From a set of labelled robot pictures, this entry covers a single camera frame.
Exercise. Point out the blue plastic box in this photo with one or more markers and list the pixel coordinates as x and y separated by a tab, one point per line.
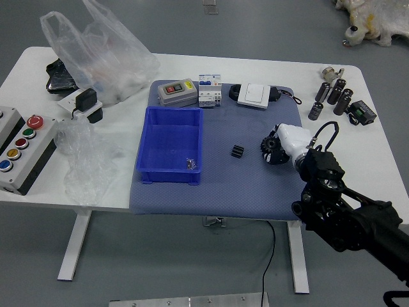
172	140

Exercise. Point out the large clear plastic bag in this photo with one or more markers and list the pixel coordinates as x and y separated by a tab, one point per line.
105	64

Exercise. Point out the black module green terminal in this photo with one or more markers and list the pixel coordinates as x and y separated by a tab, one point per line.
364	111

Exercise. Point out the white table leg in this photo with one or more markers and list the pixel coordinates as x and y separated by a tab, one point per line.
75	243
298	265

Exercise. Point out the small black gear nut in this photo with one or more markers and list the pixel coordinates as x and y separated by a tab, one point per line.
236	151

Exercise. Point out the metal bracket under table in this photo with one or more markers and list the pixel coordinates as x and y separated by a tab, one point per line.
214	221

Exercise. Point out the small clear parts bag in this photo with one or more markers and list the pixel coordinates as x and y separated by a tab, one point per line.
191	163

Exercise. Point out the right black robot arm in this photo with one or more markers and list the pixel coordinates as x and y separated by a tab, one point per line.
322	166

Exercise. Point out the yellowish white wrapped bundle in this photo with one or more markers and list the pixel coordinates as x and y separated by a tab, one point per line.
383	19

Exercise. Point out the grey control box coloured buttons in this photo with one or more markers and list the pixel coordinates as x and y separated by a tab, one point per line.
28	153

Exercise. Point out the crumpled clear plastic wrap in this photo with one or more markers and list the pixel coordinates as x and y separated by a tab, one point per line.
83	160

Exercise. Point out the black flat pouch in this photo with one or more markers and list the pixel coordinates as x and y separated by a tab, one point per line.
59	78

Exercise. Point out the white socket plate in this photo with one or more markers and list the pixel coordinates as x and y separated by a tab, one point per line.
65	104

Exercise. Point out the clear floor plate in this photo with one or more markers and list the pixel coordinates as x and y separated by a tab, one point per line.
211	8

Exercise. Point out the blue-grey padded mat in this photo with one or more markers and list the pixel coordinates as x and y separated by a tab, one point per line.
230	192

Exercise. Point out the small black block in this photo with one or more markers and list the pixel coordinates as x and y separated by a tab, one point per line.
95	115

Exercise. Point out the grey metal base plate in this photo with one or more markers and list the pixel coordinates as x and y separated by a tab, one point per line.
188	301

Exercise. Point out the white wall switch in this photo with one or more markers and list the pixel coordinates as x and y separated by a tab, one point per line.
254	96

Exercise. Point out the white circuit breaker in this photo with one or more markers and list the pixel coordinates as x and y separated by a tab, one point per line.
209	92

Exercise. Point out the black cylindrical capacitor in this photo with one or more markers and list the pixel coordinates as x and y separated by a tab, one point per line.
334	95
339	83
347	94
341	105
315	111
323	92

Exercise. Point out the grey push-button switch box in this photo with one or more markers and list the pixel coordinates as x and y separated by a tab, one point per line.
175	92

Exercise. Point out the silver metal fitting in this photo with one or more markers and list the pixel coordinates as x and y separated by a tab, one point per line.
329	73

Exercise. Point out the black power adapter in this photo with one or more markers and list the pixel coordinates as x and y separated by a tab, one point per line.
85	99

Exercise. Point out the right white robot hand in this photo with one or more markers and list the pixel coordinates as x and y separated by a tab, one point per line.
294	137

